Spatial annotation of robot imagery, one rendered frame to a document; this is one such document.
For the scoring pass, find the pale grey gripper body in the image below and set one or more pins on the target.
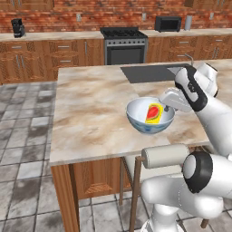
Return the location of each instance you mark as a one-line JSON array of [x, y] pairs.
[[176, 99]]

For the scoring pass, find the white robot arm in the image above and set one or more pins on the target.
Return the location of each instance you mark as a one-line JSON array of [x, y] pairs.
[[217, 114]]

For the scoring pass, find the yellow and red cup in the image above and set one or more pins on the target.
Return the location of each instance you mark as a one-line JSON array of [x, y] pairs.
[[154, 114]]

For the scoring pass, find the white and blue bowl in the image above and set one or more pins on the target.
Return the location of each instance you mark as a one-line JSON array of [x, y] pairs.
[[136, 113]]

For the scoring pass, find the marble top wooden dining table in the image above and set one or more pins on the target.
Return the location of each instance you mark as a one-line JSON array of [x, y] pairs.
[[90, 114]]

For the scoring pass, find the dark sink basin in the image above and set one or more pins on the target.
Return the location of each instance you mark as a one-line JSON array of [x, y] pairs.
[[148, 73]]

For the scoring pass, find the silver tap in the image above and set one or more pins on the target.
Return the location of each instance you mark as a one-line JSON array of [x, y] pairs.
[[189, 57]]

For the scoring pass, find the wooden base cupboards with drawers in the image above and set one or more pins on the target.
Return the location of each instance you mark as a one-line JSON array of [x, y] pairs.
[[187, 46], [45, 57]]

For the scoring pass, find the steel oven with black hob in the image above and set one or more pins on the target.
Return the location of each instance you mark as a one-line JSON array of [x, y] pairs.
[[125, 48]]

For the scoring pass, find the black microwave oven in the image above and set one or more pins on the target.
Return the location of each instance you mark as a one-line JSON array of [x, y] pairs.
[[168, 24]]

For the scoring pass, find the grey cylinder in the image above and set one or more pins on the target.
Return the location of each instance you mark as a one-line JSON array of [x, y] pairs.
[[188, 22]]

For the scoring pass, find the black coffee machine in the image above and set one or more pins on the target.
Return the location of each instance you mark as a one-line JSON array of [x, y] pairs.
[[18, 27]]

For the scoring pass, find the grey wall socket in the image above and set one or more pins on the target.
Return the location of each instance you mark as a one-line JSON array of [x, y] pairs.
[[211, 16], [78, 17], [144, 16]]

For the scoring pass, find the wooden wall cupboards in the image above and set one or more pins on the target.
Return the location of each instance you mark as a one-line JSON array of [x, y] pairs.
[[27, 4]]

